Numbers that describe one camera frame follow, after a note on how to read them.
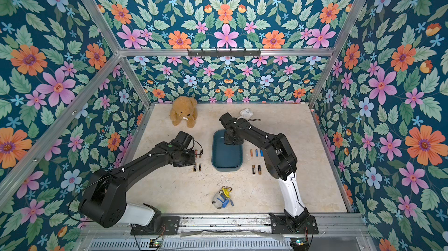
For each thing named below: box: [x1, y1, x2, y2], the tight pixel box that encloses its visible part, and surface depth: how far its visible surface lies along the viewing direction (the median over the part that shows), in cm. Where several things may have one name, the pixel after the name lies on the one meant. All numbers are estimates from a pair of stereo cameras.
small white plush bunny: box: [237, 107, 254, 120], surface depth 113 cm
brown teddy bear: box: [169, 95, 198, 129], surface depth 98 cm
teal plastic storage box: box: [211, 129, 244, 172], surface depth 95 cm
